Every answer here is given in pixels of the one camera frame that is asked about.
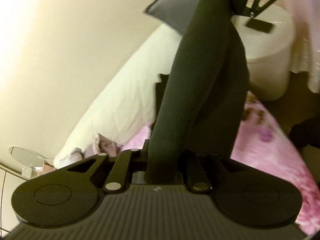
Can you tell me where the black shirt garment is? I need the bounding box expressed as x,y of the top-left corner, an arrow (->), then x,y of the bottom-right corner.
145,0 -> 249,184

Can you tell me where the stack of folded dark clothes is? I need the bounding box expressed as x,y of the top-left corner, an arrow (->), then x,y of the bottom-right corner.
155,74 -> 169,119

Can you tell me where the mauve pillow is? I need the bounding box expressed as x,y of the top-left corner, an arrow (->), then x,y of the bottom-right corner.
84,133 -> 121,158

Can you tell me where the black phone on table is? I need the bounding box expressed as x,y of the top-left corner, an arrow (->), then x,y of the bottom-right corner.
245,18 -> 274,34

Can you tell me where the white lace curtain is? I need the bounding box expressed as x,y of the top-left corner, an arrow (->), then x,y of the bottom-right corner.
280,0 -> 319,94

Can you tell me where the light striped rolled duvet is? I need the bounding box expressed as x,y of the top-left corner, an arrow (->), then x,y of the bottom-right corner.
53,147 -> 84,169

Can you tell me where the long white bolster pillow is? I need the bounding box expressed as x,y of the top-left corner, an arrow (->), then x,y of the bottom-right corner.
53,24 -> 182,169

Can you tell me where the white round side table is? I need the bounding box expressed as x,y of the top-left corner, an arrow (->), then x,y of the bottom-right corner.
232,5 -> 295,101

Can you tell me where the pink floral bed blanket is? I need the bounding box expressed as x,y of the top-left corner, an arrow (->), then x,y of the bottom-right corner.
116,92 -> 319,235

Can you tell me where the grey square cushion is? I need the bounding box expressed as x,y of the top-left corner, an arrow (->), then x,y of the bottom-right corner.
144,0 -> 199,35

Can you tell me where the round vanity mirror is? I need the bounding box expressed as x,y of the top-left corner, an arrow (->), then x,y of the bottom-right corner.
9,146 -> 53,168

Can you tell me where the white panelled wardrobe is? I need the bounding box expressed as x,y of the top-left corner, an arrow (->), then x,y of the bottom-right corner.
1,164 -> 27,238

